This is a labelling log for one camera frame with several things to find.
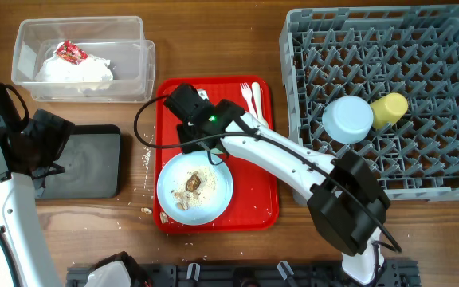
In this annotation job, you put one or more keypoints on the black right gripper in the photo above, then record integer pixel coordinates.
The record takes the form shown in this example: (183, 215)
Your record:
(187, 137)

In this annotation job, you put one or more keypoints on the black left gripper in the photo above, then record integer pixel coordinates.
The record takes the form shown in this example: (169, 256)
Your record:
(56, 129)

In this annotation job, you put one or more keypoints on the white napkin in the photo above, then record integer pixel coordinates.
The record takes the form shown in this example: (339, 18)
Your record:
(93, 69)

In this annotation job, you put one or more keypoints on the red snack wrapper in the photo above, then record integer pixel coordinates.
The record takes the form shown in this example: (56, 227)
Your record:
(71, 53)

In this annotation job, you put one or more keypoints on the light blue bowl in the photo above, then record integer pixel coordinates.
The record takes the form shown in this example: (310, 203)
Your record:
(348, 119)

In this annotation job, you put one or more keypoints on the yellow cup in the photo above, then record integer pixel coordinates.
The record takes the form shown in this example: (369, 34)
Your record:
(388, 109)

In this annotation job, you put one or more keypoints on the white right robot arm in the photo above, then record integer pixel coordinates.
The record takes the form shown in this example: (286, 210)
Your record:
(346, 202)

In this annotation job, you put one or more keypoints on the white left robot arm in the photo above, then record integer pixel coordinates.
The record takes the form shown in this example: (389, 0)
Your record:
(25, 259)

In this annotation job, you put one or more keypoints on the clear plastic waste bin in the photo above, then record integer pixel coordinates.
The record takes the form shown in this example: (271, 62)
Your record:
(118, 39)

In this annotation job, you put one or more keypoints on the grey dishwasher rack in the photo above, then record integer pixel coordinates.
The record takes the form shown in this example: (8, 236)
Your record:
(329, 53)

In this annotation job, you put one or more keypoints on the black plastic bin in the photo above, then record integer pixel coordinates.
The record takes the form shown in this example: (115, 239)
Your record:
(90, 163)

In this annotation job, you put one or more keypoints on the white plastic fork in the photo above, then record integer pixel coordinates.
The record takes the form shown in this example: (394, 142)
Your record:
(247, 94)

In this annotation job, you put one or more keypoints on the brown food scrap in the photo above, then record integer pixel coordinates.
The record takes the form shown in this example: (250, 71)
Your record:
(193, 183)

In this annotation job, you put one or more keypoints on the white plastic spoon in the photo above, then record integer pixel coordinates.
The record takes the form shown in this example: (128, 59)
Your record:
(256, 89)

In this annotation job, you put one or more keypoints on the light blue plate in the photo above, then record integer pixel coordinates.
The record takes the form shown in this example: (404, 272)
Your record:
(208, 202)

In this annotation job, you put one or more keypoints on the red serving tray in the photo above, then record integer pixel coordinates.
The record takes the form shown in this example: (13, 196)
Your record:
(255, 201)

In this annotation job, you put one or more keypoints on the nut shell scrap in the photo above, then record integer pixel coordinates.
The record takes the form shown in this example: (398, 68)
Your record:
(163, 217)

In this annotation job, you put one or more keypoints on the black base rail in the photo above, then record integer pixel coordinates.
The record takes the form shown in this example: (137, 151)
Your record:
(397, 273)

